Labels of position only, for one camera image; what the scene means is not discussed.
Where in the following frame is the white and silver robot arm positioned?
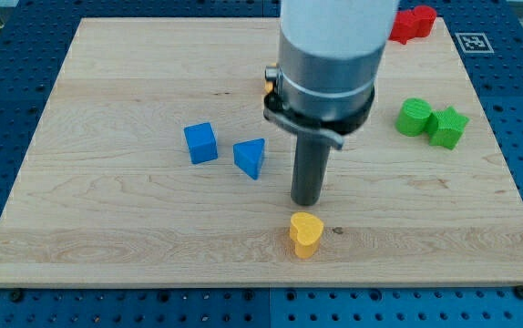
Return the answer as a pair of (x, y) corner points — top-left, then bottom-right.
(264, 0), (399, 149)

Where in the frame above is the yellow hexagon block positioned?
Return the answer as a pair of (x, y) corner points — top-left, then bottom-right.
(264, 63), (279, 93)

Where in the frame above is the blue triangle block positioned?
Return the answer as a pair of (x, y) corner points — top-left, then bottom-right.
(233, 138), (265, 179)

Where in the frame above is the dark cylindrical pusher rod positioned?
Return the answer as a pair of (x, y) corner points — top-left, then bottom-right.
(291, 136), (330, 206)

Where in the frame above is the blue cube block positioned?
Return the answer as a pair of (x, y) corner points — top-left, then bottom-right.
(183, 122), (218, 164)

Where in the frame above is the yellow heart block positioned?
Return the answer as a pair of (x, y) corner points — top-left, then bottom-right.
(289, 211), (324, 259)

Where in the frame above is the wooden board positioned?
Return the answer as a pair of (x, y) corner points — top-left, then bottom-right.
(0, 18), (523, 289)

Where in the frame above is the green cylinder block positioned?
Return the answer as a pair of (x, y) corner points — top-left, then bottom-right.
(395, 97), (432, 137)

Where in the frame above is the green star block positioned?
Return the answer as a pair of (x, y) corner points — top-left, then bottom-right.
(426, 107), (469, 149)

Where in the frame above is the red block left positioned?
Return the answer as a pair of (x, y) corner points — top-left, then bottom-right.
(388, 10), (419, 45)

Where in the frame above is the red block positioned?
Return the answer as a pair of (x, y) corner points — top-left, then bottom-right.
(413, 5), (437, 37)
(388, 10), (419, 45)

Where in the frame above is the red block right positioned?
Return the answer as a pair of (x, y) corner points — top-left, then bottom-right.
(413, 5), (437, 37)

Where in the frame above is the black white fiducial marker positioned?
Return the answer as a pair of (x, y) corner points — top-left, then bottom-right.
(456, 32), (494, 54)

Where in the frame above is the black screw bottom left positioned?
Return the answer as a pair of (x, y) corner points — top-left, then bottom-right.
(9, 289), (24, 302)

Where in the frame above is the black screw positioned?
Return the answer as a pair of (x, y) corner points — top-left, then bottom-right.
(513, 285), (523, 300)
(9, 289), (24, 302)

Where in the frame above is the black screw bottom right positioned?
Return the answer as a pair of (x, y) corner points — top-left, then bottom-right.
(513, 285), (523, 300)

